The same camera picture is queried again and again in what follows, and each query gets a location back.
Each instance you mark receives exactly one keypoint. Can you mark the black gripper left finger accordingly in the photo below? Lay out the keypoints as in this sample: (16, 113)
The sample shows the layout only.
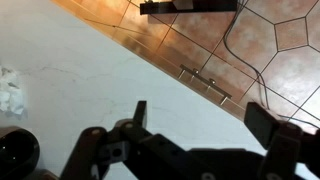
(140, 115)

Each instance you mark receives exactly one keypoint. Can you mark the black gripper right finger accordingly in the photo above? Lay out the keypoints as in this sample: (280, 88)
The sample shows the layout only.
(263, 125)

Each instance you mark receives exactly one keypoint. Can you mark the wooden base cabinet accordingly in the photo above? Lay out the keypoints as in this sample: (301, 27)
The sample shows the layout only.
(140, 46)

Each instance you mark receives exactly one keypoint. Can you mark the black metal base bar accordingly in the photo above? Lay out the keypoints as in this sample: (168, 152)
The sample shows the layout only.
(200, 6)

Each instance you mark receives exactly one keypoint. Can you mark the black coffee machine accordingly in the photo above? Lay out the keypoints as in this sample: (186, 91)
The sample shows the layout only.
(16, 153)

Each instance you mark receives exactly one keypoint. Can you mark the crumpled white paper towel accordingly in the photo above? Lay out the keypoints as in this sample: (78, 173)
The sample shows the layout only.
(10, 95)

